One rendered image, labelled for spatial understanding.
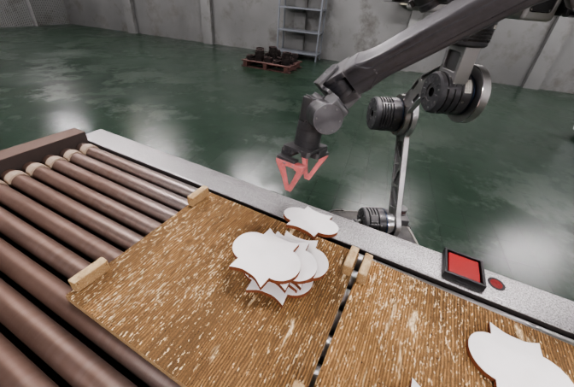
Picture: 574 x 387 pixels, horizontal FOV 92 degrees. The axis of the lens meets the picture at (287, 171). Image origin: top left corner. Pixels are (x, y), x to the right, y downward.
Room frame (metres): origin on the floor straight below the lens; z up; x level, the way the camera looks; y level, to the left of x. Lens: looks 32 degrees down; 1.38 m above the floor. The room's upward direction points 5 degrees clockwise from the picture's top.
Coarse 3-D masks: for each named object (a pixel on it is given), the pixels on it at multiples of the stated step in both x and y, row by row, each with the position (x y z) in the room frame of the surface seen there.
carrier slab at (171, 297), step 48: (144, 240) 0.40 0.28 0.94; (192, 240) 0.41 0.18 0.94; (96, 288) 0.29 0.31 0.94; (144, 288) 0.29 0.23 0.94; (192, 288) 0.30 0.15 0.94; (240, 288) 0.31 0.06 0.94; (336, 288) 0.33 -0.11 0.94; (144, 336) 0.21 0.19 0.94; (192, 336) 0.22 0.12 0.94; (240, 336) 0.23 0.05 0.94; (288, 336) 0.23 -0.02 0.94; (192, 384) 0.16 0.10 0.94; (240, 384) 0.16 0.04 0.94; (288, 384) 0.17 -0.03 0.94
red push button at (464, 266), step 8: (448, 256) 0.43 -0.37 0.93; (456, 256) 0.44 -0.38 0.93; (448, 264) 0.41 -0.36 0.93; (456, 264) 0.41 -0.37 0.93; (464, 264) 0.42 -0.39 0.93; (472, 264) 0.42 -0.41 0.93; (456, 272) 0.39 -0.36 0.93; (464, 272) 0.39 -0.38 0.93; (472, 272) 0.40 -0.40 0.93; (480, 280) 0.38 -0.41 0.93
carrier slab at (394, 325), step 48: (384, 288) 0.33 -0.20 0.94; (432, 288) 0.34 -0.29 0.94; (336, 336) 0.24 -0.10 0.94; (384, 336) 0.25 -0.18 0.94; (432, 336) 0.25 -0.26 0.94; (528, 336) 0.27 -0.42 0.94; (336, 384) 0.17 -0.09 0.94; (384, 384) 0.18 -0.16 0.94; (432, 384) 0.18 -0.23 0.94; (480, 384) 0.19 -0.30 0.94
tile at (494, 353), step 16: (480, 336) 0.25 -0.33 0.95; (496, 336) 0.26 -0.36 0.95; (480, 352) 0.23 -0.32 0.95; (496, 352) 0.23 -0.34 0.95; (512, 352) 0.23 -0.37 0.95; (528, 352) 0.23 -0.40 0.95; (480, 368) 0.21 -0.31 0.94; (496, 368) 0.21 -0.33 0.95; (512, 368) 0.21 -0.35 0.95; (528, 368) 0.21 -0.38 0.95; (544, 368) 0.21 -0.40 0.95; (496, 384) 0.19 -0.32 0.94; (512, 384) 0.19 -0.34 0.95; (528, 384) 0.19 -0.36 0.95; (544, 384) 0.19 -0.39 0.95; (560, 384) 0.19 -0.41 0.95
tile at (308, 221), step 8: (288, 208) 0.54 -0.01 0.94; (296, 208) 0.55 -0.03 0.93; (288, 216) 0.50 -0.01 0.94; (296, 216) 0.51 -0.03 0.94; (304, 216) 0.52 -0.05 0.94; (312, 216) 0.52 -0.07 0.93; (320, 216) 0.53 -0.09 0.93; (328, 216) 0.53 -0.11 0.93; (288, 224) 0.47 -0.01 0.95; (296, 224) 0.48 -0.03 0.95; (304, 224) 0.48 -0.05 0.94; (312, 224) 0.49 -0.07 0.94; (320, 224) 0.49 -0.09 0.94; (328, 224) 0.50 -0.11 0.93; (336, 224) 0.50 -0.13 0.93; (304, 232) 0.46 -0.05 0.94; (312, 232) 0.45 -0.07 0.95; (320, 232) 0.46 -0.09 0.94; (328, 232) 0.46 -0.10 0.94; (336, 232) 0.47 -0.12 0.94
